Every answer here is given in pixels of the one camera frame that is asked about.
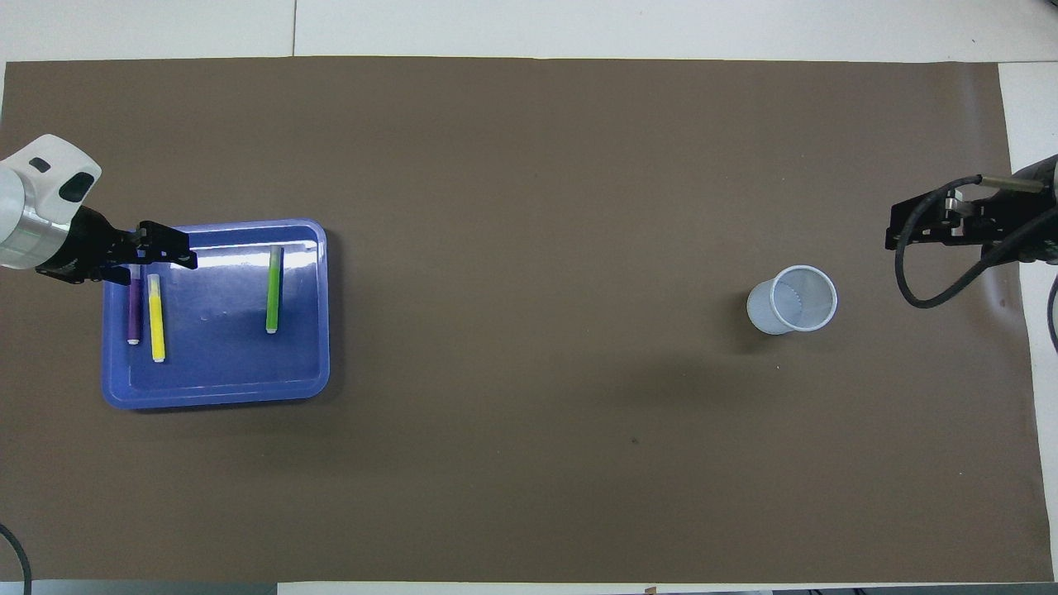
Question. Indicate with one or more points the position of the yellow marker pen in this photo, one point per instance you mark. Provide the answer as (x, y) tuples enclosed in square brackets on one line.
[(157, 322)]

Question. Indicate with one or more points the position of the green marker pen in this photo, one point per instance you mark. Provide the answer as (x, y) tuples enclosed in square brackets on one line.
[(273, 289)]

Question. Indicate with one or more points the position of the brown table mat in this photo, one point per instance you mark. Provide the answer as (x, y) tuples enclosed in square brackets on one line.
[(529, 248)]

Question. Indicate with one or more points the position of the blue plastic tray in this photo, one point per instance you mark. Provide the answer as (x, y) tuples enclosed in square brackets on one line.
[(215, 364)]

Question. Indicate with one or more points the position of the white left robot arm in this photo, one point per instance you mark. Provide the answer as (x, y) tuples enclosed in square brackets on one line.
[(33, 190)]

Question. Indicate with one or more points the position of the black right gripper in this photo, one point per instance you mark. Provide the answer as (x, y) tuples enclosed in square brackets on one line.
[(1008, 219)]

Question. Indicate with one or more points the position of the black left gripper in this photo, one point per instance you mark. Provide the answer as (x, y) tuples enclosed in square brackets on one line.
[(91, 248)]

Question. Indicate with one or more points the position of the translucent plastic cup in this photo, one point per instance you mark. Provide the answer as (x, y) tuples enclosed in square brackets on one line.
[(764, 310)]

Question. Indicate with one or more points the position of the purple marker pen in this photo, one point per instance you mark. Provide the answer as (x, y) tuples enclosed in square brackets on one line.
[(134, 310)]

